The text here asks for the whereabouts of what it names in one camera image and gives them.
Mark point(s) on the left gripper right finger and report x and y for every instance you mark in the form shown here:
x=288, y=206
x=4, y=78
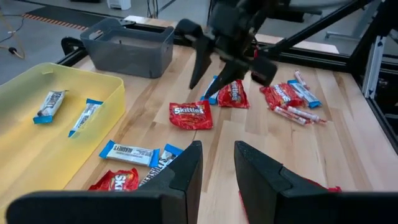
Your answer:
x=311, y=208

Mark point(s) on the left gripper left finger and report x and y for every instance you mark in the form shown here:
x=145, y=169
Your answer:
x=93, y=208

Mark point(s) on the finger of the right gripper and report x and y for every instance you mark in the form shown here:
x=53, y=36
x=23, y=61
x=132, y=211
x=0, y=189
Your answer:
x=202, y=59
x=231, y=73

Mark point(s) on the white blue Hershey's bar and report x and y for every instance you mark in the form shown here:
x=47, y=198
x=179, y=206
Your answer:
x=129, y=154
x=213, y=100
x=306, y=95
x=85, y=116
x=164, y=158
x=49, y=105

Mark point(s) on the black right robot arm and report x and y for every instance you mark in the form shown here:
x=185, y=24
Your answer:
x=248, y=4

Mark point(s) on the Smarties candy roll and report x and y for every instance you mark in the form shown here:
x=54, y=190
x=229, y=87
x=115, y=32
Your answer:
x=308, y=114
x=290, y=116
x=301, y=78

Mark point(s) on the red tag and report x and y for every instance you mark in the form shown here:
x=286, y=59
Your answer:
x=255, y=53

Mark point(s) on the grey plastic bin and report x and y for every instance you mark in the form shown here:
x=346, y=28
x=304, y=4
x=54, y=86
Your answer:
x=130, y=59

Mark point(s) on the yellow plastic bin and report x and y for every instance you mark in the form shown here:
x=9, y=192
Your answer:
x=31, y=155

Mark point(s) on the white box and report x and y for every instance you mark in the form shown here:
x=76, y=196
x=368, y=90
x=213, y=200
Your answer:
x=119, y=3

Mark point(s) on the black hazard-edged floor mat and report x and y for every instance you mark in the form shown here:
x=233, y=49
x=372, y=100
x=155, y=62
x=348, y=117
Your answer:
x=71, y=17

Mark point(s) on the white aluminium extrusion post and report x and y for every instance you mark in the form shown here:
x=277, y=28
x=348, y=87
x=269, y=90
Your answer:
x=373, y=65

